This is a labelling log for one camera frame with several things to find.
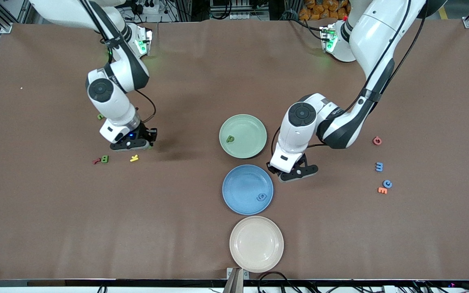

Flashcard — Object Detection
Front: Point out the white power strip with plugs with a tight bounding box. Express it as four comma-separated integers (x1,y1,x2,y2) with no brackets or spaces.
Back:
131,0,160,15

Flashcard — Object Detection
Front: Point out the metal bracket at table edge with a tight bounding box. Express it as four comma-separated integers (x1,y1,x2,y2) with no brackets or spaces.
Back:
226,267,250,293

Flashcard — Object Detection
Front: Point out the light green plate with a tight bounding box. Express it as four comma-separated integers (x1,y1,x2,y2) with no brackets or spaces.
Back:
219,114,267,159

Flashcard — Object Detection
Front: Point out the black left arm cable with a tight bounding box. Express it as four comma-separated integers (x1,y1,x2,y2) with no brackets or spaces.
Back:
272,0,430,155

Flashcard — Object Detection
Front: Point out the blue plate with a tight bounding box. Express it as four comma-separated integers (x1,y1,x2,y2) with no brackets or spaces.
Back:
222,164,274,215

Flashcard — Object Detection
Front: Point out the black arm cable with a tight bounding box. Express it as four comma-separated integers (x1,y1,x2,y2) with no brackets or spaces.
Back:
80,0,157,122
272,0,430,155

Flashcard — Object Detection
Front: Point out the black looped cable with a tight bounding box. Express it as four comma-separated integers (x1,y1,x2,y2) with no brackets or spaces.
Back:
258,272,300,293

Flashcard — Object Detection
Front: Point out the pile of orange objects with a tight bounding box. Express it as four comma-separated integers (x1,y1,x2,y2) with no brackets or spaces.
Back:
299,0,350,22

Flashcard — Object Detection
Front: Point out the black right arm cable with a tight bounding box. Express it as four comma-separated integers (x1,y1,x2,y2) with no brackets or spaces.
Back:
80,0,157,122

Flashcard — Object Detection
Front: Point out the beige plate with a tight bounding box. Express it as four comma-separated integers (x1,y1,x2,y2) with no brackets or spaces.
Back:
229,216,285,273

